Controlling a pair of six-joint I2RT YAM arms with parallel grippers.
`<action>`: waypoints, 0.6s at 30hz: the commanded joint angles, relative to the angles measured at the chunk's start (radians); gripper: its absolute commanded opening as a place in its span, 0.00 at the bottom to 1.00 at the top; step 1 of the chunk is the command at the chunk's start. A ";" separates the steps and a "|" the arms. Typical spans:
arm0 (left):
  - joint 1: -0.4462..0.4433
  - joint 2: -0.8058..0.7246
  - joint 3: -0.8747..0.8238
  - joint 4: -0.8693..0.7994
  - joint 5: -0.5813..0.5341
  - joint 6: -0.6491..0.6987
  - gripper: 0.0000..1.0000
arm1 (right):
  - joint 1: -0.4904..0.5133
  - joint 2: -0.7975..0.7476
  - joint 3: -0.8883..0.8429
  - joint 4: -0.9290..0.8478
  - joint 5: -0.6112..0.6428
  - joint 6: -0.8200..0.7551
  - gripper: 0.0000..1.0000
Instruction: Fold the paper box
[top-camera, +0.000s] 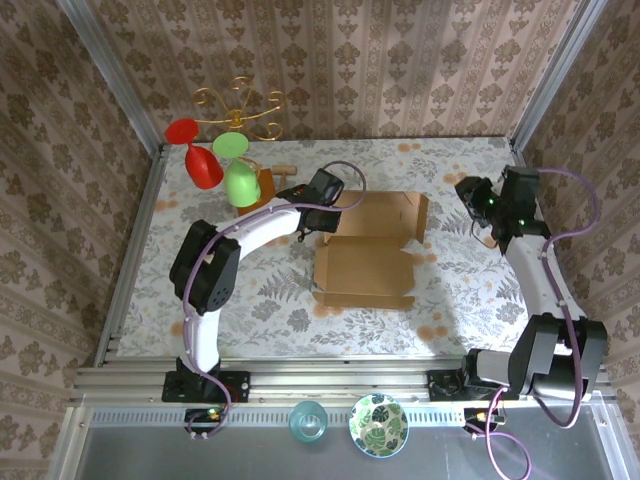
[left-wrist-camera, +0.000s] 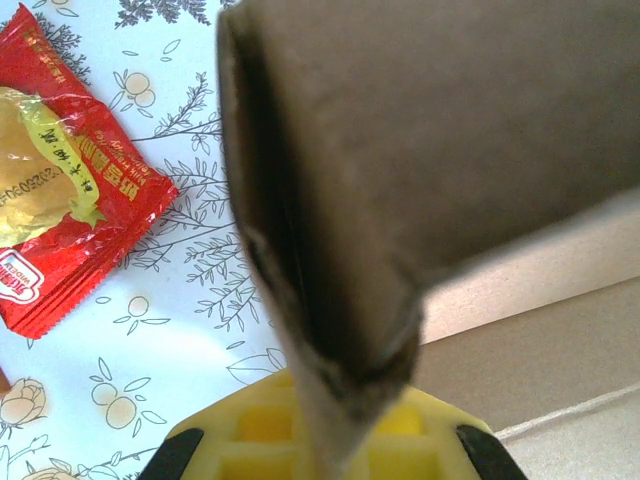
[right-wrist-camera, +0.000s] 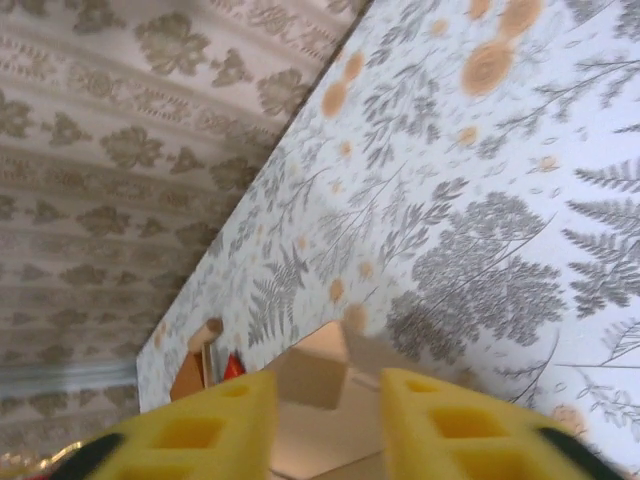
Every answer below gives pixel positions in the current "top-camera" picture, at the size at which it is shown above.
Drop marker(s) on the perforated metal strip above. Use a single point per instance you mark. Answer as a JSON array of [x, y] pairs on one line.
[[260, 416]]

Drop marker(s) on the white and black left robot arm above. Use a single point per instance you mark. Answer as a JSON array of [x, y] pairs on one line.
[[270, 225]]

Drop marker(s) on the green leaf pattern bowl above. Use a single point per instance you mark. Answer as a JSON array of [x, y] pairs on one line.
[[378, 425]]

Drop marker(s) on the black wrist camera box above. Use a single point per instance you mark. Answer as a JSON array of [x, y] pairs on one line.
[[521, 182], [326, 186]]

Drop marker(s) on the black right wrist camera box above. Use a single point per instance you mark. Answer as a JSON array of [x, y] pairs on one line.
[[521, 182]]

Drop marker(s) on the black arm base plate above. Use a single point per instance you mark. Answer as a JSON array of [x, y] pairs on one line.
[[240, 385], [440, 387]]

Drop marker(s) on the small black controller board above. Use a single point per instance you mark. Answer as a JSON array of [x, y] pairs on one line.
[[475, 416], [200, 415]]

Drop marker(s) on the wide aluminium frame rail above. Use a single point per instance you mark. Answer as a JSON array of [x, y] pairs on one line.
[[340, 385]]

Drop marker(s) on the brown cardboard paper box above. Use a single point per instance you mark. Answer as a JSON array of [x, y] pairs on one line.
[[365, 270]]

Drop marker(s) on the floral pattern tablecloth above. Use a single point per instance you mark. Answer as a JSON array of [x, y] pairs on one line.
[[350, 335]]

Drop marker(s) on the aluminium frame post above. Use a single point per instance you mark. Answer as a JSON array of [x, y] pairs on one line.
[[115, 80], [555, 75]]

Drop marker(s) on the clear blue glass cup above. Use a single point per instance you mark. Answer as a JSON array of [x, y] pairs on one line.
[[308, 421]]

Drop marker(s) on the grey metal shelf plate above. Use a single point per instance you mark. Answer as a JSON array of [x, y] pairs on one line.
[[200, 460]]

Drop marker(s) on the green plastic wine glass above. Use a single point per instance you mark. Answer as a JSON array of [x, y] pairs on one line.
[[242, 185]]

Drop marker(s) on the wooden T-shaped peg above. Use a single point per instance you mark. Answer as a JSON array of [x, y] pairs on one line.
[[283, 171]]

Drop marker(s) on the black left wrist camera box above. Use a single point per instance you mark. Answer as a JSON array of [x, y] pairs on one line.
[[326, 186]]

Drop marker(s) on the red plastic wine glass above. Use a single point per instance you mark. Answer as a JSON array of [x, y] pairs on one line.
[[202, 167]]

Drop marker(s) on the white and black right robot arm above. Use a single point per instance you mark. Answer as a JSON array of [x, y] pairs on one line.
[[530, 270]]

